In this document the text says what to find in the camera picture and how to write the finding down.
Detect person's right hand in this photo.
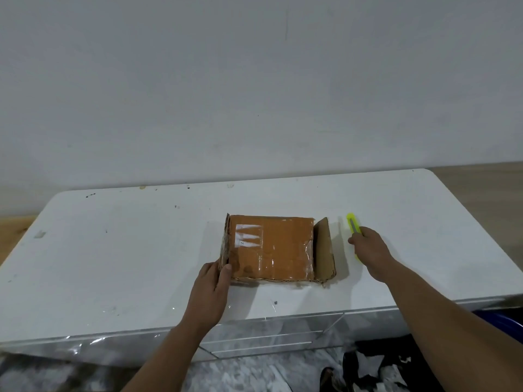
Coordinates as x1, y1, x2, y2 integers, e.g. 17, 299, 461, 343
348, 226, 396, 283

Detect person's left hand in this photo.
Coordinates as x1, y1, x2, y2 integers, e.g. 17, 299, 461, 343
182, 260, 233, 328

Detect yellow utility knife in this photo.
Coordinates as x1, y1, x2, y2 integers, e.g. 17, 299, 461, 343
346, 213, 364, 264

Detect brown taped cardboard box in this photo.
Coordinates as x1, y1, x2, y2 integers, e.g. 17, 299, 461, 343
219, 214, 337, 286

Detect person's right forearm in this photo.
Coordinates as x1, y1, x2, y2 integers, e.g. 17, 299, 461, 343
370, 259, 523, 392

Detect person's left forearm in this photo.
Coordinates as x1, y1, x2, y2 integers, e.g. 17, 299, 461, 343
121, 317, 224, 392

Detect white glossy cabinet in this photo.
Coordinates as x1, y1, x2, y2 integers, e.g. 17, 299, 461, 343
0, 168, 523, 369

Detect black and white patterned trousers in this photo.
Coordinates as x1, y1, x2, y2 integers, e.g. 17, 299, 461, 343
319, 334, 434, 392

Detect blue plastic object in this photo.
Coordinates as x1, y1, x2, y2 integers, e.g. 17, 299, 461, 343
472, 308, 523, 338

